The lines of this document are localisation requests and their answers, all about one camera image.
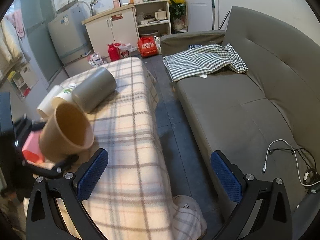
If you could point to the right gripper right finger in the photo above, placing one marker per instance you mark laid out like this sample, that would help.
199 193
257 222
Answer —
262 207

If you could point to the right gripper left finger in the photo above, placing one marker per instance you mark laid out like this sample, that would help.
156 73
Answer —
44 219

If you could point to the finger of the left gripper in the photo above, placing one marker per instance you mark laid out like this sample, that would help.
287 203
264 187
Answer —
57 170

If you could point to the brown paper cup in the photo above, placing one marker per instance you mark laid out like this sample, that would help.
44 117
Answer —
67 132

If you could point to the pink hexagonal cup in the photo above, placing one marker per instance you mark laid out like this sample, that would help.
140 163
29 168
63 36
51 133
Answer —
31 150

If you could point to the white plastic cup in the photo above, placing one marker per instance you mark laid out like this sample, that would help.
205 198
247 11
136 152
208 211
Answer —
45 109

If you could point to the cream printed paper cup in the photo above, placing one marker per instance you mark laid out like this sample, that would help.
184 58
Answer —
64 96

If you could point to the grey plastic cup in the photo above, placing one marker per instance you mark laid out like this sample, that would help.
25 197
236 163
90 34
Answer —
92 91

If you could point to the plaid table blanket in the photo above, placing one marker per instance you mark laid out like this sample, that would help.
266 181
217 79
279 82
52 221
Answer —
133 198

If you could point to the grey sofa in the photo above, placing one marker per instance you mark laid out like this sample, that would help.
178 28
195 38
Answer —
265 121

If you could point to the white puffer jacket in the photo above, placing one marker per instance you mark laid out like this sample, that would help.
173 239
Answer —
11 53

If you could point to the white printed package bag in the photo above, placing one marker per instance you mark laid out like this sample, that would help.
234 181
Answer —
95 60

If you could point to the red thermos flask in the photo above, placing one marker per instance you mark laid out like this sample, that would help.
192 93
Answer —
114 52

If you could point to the white washing machine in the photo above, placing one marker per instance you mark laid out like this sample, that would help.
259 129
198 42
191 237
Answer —
69 36

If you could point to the red shopping bag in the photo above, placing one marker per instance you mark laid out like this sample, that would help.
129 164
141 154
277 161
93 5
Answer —
147 46

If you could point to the pink hanging garment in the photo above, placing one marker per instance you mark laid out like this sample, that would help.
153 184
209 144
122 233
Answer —
17 21

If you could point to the white sink cabinet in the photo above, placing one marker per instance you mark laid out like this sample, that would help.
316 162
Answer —
116 25

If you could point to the green checkered cloth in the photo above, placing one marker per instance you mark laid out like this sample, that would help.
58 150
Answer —
203 60

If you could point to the open white shelf unit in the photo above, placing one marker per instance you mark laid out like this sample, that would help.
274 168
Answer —
153 18

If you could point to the white entrance door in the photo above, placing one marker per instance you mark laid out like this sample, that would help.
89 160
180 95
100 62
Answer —
200 15

